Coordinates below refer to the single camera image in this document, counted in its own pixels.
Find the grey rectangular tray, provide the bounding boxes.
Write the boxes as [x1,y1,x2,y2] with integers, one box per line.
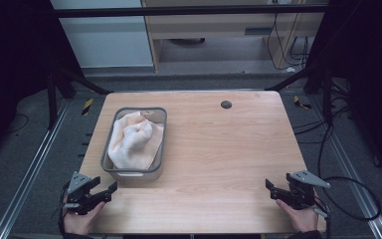
[99,106,168,182]

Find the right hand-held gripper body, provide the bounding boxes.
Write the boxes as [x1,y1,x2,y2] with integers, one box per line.
[286,169,332,211]

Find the light wooden desk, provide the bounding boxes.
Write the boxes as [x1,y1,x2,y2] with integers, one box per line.
[140,0,327,73]

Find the aluminium floor rail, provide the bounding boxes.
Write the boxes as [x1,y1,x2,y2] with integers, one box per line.
[0,99,72,239]
[307,94,382,239]

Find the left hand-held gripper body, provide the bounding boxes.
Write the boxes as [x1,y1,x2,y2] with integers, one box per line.
[63,170,97,216]

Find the person's left hand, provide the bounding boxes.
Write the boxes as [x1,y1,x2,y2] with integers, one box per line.
[62,195,107,237]

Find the black horizontal frame bar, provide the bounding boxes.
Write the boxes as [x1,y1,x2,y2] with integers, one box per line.
[51,4,330,18]

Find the black curtain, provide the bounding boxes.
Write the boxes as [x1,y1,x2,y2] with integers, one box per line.
[306,0,382,183]
[0,0,84,167]

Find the black floor cables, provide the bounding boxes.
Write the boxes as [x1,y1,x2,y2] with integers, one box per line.
[291,78,356,147]

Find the black metal stand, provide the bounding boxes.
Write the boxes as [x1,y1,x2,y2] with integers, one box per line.
[45,64,113,131]
[264,63,336,127]

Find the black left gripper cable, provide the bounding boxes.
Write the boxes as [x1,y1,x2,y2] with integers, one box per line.
[57,181,72,235]

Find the yellow black tape strip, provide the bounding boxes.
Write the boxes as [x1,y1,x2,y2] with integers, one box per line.
[81,98,95,117]
[292,95,312,111]

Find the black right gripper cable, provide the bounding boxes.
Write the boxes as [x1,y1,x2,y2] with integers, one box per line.
[312,125,382,239]

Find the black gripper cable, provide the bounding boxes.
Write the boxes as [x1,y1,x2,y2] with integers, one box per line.
[312,125,382,239]
[57,181,72,235]

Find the cream white towel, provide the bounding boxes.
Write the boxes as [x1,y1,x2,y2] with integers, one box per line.
[107,111,165,171]

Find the white cabinet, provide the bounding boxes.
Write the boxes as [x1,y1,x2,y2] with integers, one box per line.
[50,0,155,70]

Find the black hanging desk cables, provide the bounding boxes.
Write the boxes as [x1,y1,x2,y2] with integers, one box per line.
[266,11,311,72]

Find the person's right hand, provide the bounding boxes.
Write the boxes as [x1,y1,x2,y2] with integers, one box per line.
[275,190,320,234]

